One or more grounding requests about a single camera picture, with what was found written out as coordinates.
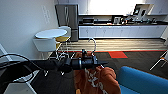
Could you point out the orange hoodie with white print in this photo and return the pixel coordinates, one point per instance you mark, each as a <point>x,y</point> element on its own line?
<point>96,81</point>

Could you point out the yellow chair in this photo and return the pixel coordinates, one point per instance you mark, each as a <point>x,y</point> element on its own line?
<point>63,39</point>

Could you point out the white kitchen counter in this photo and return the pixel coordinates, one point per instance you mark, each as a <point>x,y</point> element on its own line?
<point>123,31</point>

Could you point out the black microwave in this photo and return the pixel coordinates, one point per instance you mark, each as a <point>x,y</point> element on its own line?
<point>88,20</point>

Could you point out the blue sofa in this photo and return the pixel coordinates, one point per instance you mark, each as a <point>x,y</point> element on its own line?
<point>143,81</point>

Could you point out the grey steel fridge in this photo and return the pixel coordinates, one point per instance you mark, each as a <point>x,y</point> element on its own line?
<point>68,20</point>

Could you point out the round white table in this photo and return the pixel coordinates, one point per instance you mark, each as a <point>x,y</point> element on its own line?
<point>50,33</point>

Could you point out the white upper kitchen cabinets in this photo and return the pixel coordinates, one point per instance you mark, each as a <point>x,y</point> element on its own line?
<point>86,6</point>

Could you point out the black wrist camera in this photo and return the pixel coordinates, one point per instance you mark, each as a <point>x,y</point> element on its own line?
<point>84,54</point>

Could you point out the black wall screen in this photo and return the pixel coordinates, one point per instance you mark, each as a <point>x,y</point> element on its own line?
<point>139,10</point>

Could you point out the white wall notice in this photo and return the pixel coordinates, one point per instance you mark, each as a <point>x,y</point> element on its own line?
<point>45,14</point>

